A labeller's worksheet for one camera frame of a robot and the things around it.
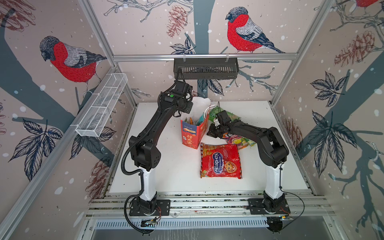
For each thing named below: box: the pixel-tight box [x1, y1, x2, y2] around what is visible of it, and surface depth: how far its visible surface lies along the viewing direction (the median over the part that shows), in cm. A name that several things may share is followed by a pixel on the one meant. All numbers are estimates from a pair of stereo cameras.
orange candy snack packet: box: [222, 132, 250, 150], surface depth 97 cm
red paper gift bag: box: [180, 105, 217, 150], surface depth 81 cm
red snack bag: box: [200, 142, 243, 180], surface depth 85 cm
